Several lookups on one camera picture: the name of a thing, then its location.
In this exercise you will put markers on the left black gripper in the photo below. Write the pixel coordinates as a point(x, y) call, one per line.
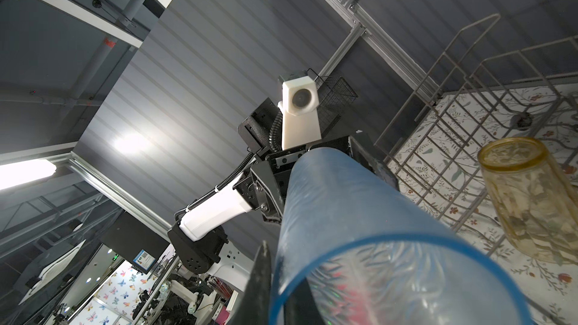
point(267, 180)

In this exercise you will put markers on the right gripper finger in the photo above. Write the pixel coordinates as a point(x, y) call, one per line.
point(254, 306)

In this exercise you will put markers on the blue translucent cup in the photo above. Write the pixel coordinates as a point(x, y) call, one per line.
point(371, 256)

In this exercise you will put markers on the yellow glass cup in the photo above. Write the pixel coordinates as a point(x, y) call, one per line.
point(535, 202)

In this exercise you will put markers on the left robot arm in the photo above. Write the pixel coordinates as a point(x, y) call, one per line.
point(277, 140)

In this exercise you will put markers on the floral table mat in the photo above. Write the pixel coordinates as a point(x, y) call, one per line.
point(437, 168)

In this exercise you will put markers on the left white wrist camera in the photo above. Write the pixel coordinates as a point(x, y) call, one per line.
point(299, 110)

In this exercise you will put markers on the black wire wall basket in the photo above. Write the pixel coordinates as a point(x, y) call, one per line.
point(336, 96)

